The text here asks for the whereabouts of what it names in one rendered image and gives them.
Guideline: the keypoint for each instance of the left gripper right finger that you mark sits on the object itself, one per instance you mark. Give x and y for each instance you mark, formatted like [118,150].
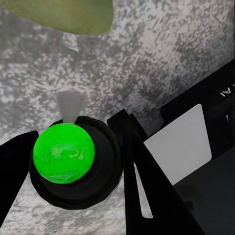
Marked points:
[170,214]

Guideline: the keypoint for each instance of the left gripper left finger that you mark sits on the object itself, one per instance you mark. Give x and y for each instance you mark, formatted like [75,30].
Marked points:
[14,161]

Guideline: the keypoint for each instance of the insectifuge atomizer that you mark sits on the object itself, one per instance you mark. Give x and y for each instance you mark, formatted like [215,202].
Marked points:
[78,161]

